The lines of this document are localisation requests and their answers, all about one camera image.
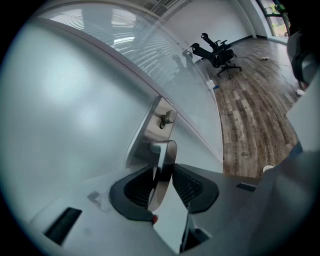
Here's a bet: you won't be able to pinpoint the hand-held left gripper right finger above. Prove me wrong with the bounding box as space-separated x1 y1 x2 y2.
171 163 262 255

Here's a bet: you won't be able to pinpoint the blue jeans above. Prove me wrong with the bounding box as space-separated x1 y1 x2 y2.
289 141 304 158

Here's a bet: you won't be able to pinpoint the window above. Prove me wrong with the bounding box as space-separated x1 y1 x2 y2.
258 0 290 39

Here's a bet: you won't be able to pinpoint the metal door lever handle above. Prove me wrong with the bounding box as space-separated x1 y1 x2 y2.
125 94 179 214

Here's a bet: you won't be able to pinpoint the black office chair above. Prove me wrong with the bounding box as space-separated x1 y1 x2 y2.
189 42 243 80
201 32 233 55

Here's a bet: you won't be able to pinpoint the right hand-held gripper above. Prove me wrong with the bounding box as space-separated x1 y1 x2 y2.
256 71 320 226

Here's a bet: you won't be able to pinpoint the frosted glass door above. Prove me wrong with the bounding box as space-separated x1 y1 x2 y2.
0 17 225 226

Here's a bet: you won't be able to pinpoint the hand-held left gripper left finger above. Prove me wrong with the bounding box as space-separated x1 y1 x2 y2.
28 163 180 256

